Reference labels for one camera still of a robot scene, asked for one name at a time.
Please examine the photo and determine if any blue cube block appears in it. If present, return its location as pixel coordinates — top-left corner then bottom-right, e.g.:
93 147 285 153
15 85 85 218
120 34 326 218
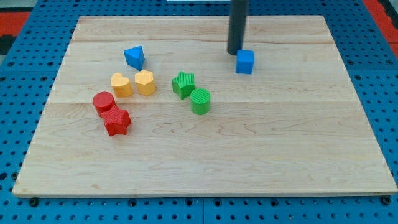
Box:
236 50 254 74

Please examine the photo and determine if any green cylinder block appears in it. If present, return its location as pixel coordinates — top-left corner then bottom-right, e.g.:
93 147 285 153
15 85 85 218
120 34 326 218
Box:
190 88 211 115

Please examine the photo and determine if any green star block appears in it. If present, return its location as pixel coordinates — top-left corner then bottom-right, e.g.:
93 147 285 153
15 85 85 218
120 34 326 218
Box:
172 71 195 100

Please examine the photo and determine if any light wooden board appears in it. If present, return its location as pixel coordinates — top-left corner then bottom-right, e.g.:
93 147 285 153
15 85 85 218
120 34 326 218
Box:
13 16 397 198

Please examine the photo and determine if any yellow hexagon block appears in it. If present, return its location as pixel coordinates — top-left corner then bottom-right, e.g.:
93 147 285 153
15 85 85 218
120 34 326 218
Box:
135 70 156 96

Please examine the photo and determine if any yellow heart block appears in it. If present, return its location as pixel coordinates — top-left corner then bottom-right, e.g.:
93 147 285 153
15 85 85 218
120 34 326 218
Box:
110 73 134 98

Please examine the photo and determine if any red star block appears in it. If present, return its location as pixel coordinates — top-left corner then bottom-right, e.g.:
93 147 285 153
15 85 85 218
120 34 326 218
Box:
100 105 131 136

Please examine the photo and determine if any blue triangular prism block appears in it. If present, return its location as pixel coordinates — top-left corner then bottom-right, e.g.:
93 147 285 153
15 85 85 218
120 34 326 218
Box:
124 46 145 71

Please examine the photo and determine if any red cylinder block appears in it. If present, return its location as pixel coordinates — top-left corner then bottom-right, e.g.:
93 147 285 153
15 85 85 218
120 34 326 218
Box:
92 91 116 116

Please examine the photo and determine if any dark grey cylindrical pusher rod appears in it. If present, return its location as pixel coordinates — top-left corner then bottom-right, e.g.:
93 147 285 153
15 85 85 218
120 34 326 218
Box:
227 0 249 55

